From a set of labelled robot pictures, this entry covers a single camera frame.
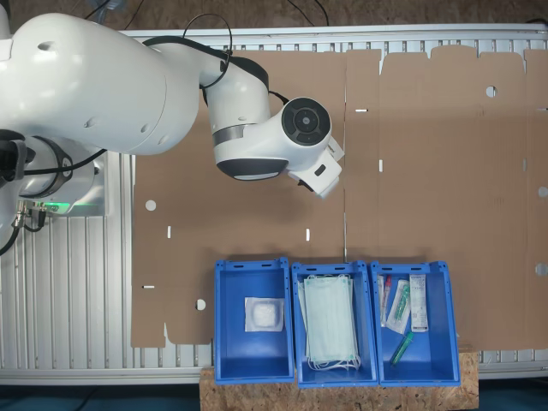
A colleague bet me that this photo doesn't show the white cotton packet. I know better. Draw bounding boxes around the white cotton packet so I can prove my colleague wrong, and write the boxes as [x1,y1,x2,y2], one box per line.
[244,296,285,333]

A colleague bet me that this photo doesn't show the blue bin holding cotton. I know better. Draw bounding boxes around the blue bin holding cotton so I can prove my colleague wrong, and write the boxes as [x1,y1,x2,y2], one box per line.
[212,256,296,384]

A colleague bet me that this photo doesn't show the brown cardboard sheet with flaps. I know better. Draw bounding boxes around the brown cardboard sheet with flaps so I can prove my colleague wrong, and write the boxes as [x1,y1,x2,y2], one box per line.
[344,45,548,352]

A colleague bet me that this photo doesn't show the pale green face mask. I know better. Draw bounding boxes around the pale green face mask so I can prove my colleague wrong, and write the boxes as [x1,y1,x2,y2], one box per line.
[303,276,360,361]
[297,273,363,372]

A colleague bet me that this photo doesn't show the red-capped tube in packet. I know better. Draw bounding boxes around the red-capped tube in packet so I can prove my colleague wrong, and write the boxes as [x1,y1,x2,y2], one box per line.
[377,273,394,329]

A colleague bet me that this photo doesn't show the green tube in clear packet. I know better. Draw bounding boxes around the green tube in clear packet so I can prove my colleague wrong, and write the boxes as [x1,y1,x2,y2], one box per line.
[384,278,412,336]

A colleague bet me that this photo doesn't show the white printed flat packet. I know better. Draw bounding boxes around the white printed flat packet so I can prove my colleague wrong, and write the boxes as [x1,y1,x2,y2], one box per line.
[408,273,430,334]

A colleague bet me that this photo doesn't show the blue bin holding masks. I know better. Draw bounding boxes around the blue bin holding masks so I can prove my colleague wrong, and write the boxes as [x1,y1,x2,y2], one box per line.
[290,259,380,389]

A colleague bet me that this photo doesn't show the loose green tube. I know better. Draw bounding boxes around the loose green tube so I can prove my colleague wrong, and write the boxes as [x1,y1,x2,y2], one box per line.
[390,331,415,366]

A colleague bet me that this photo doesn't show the blue bin holding tubes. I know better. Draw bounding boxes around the blue bin holding tubes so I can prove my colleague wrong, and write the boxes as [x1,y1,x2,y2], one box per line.
[370,259,462,387]

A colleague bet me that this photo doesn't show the chipboard wood block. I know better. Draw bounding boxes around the chipboard wood block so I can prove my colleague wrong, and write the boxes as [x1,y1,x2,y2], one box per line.
[199,348,480,411]

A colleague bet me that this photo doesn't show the black cables on floor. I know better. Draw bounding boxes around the black cables on floor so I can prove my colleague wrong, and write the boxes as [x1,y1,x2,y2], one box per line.
[285,0,331,27]

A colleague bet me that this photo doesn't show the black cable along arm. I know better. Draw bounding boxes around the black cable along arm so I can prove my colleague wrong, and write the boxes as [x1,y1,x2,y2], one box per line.
[25,12,289,176]

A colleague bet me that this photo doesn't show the black base connector cables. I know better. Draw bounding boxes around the black base connector cables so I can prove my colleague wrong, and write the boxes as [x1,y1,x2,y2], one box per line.
[0,200,49,258]

